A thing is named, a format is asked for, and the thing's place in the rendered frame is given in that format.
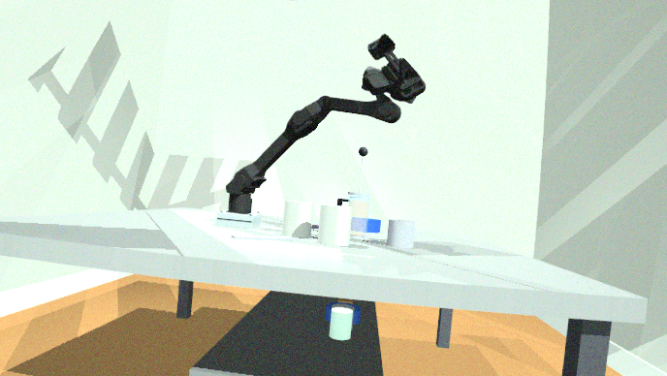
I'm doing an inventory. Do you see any pale green cylinder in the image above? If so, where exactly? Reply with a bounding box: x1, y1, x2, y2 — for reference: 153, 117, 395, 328
329, 307, 353, 340

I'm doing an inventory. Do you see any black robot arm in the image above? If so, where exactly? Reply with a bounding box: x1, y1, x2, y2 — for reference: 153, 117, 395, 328
226, 65, 416, 214

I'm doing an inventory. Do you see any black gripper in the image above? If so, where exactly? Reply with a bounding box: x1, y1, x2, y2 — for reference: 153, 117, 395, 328
367, 34, 426, 101

